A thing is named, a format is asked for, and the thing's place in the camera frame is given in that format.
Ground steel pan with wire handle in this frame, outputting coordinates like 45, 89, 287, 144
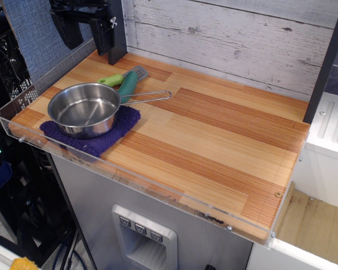
47, 82, 172, 140

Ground clear acrylic counter guard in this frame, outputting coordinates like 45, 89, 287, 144
0, 84, 309, 246

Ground black vertical post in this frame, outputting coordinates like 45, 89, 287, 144
106, 0, 127, 65
303, 19, 338, 124

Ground black plastic crate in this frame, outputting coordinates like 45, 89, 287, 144
0, 31, 32, 102

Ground black vertical post right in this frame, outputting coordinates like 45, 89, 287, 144
303, 19, 338, 124

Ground blue fabric partition panel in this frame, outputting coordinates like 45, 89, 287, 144
1, 1, 96, 85

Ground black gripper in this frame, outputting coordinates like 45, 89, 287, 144
50, 1, 118, 56

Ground grey cabinet with dispenser panel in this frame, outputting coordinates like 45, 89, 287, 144
54, 157, 252, 269

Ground grey spatula dark green handle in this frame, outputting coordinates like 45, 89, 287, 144
118, 66, 148, 104

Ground white drainboard sink unit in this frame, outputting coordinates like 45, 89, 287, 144
292, 93, 338, 207

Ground light green plastic handle tool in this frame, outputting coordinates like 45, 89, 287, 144
97, 74, 124, 87

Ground black vertical post left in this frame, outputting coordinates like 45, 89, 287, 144
106, 0, 127, 65

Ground purple terry cloth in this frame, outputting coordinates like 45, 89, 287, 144
39, 106, 141, 158

